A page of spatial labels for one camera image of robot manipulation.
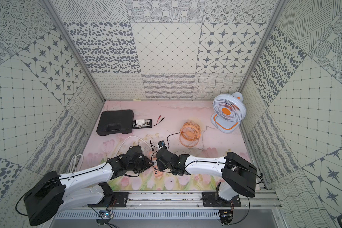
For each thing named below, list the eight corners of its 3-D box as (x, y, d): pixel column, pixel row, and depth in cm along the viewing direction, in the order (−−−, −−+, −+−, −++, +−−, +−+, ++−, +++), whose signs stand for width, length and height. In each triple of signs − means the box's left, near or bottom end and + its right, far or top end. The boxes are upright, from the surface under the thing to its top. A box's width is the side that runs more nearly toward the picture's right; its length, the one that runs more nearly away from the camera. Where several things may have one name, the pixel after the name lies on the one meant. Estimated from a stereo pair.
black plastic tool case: (97, 135, 101) (93, 131, 97) (106, 114, 113) (103, 109, 109) (131, 135, 101) (129, 131, 97) (136, 114, 114) (134, 109, 109)
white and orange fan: (211, 134, 102) (221, 108, 80) (207, 115, 114) (215, 87, 91) (235, 134, 102) (252, 108, 80) (229, 115, 114) (242, 87, 91)
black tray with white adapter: (132, 129, 104) (130, 125, 101) (134, 122, 108) (132, 118, 105) (151, 129, 104) (150, 125, 101) (152, 122, 108) (151, 118, 105)
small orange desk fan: (177, 140, 99) (177, 130, 89) (187, 129, 105) (188, 118, 95) (191, 150, 94) (193, 141, 84) (201, 138, 100) (203, 128, 90)
